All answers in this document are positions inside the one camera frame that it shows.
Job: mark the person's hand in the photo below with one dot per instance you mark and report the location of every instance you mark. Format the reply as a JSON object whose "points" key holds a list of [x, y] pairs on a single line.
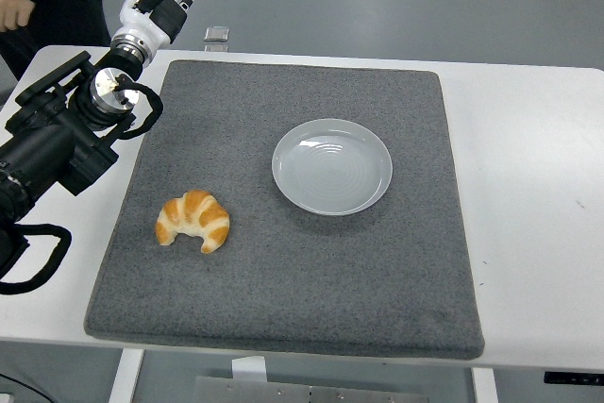
{"points": [[14, 9]]}

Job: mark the croissant bread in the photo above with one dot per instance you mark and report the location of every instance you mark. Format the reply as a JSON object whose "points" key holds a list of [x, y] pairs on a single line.
{"points": [[193, 214]]}

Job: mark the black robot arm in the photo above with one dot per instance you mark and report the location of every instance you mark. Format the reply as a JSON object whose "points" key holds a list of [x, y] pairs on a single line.
{"points": [[47, 148]]}

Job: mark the grey round plate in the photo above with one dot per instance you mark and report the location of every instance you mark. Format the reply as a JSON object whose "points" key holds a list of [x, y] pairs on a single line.
{"points": [[330, 172]]}

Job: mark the grey metal plate with screws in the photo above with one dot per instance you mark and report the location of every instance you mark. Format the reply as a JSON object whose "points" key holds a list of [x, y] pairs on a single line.
{"points": [[307, 393]]}

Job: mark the person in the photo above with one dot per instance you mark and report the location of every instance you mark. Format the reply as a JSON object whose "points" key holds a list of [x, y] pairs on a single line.
{"points": [[61, 2]]}

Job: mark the grey felt mat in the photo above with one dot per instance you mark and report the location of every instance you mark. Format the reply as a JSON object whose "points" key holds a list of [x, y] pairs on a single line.
{"points": [[283, 280]]}

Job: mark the white table leg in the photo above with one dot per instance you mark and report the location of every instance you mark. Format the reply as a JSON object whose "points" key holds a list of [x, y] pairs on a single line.
{"points": [[125, 377], [485, 386]]}

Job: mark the black table control panel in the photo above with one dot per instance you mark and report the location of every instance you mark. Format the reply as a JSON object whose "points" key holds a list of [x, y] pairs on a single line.
{"points": [[573, 377]]}

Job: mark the white bracket under table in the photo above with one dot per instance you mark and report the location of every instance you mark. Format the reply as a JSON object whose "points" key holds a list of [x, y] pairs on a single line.
{"points": [[247, 367]]}

